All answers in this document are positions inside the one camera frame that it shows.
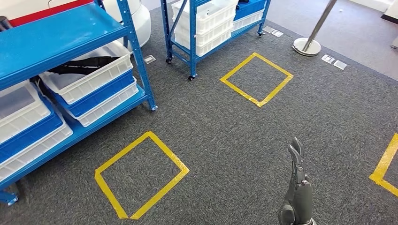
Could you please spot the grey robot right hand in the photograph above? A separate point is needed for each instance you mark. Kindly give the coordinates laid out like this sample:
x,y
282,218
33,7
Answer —
x,y
298,202

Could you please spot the blue metal shelf rack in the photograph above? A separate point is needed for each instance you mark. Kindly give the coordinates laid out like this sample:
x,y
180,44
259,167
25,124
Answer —
x,y
193,46
56,40

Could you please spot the black long part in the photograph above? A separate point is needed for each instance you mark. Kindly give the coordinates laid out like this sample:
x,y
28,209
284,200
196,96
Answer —
x,y
81,65

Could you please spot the silver floor outlet plate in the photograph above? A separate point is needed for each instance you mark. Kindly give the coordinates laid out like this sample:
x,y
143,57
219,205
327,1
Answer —
x,y
268,29
277,33
328,59
340,65
150,59

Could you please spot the white car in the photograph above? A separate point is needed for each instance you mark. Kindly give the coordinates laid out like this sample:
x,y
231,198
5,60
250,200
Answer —
x,y
143,18

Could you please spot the red barrier belt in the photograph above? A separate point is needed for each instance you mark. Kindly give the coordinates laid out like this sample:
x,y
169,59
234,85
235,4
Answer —
x,y
37,14

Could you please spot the silver stanchion post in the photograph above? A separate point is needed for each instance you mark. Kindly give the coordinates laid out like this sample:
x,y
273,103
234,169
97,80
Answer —
x,y
306,46

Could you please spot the black stanchion post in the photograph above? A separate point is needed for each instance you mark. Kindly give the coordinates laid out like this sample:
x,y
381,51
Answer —
x,y
5,23

